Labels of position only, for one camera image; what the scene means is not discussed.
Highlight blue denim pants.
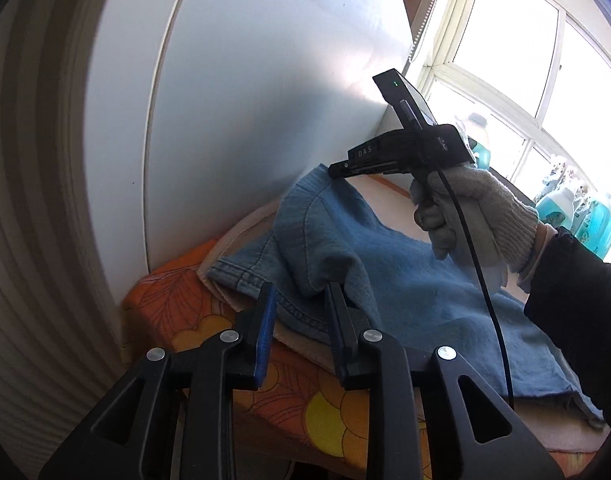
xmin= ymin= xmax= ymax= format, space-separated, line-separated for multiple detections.
xmin=206 ymin=165 xmax=604 ymax=422

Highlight black sleeved right forearm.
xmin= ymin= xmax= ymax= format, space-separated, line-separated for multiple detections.
xmin=519 ymin=224 xmax=611 ymax=427

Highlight white gloved right hand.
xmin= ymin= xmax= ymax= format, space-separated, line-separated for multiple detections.
xmin=409 ymin=166 xmax=554 ymax=294

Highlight orange floral bed sheet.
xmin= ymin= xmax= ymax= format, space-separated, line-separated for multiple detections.
xmin=120 ymin=236 xmax=602 ymax=480

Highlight right blue detergent bottle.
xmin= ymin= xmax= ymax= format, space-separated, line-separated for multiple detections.
xmin=535 ymin=186 xmax=575 ymax=230

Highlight blue bottle on sill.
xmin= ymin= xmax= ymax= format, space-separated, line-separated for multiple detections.
xmin=575 ymin=200 xmax=611 ymax=259

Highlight white cabinet panel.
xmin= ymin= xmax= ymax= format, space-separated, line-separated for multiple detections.
xmin=83 ymin=0 xmax=412 ymax=302

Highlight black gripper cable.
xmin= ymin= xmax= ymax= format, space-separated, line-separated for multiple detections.
xmin=434 ymin=169 xmax=517 ymax=411

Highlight white window frame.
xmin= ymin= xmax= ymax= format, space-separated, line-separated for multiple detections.
xmin=412 ymin=0 xmax=611 ymax=197

